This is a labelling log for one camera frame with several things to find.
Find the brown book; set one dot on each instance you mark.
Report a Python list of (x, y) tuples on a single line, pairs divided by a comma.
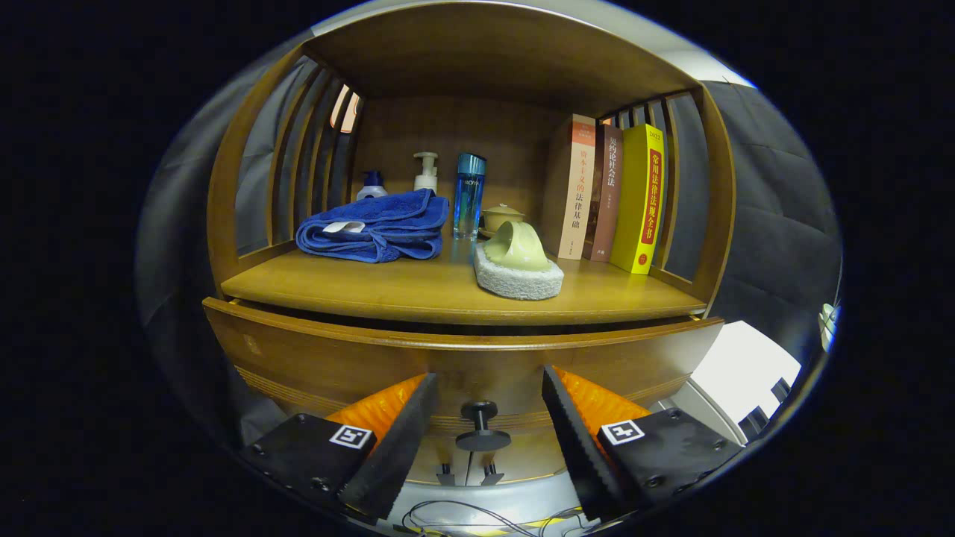
[(608, 198)]

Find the beige lidded teacup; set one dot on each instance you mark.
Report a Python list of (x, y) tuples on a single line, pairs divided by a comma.
[(498, 216)]

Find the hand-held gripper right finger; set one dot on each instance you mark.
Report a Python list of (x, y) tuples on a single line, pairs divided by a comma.
[(582, 447)]

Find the blue folded towel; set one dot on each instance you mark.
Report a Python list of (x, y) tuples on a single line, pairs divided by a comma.
[(380, 224)]

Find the small white blue-capped bottle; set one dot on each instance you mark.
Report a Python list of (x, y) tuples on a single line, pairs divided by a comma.
[(371, 190)]

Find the wooden drawer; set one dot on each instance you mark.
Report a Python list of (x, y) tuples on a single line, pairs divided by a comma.
[(336, 358)]

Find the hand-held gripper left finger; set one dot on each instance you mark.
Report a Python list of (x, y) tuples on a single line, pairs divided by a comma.
[(392, 447)]

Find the wooden cabinet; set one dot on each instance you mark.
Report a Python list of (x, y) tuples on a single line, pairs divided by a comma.
[(485, 52)]

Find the blue glass bottle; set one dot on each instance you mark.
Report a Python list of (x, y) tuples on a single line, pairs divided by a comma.
[(468, 198)]

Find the small black object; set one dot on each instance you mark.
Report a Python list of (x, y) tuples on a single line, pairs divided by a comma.
[(781, 390)]

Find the white pump bottle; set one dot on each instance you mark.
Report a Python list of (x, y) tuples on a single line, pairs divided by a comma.
[(427, 179)]

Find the wooden cabinet door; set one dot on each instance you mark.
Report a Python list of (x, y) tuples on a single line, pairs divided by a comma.
[(522, 461), (427, 466)]

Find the black backdrop cloth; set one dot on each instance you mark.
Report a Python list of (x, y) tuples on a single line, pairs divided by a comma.
[(776, 224)]

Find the yellow book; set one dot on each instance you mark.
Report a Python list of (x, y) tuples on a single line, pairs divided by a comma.
[(642, 201)]

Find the white device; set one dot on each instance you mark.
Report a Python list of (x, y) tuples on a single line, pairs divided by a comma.
[(828, 324)]

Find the beige orange book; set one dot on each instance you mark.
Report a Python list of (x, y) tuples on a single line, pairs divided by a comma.
[(578, 194)]

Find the wooden countertop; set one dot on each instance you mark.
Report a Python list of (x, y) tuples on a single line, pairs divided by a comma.
[(418, 287)]

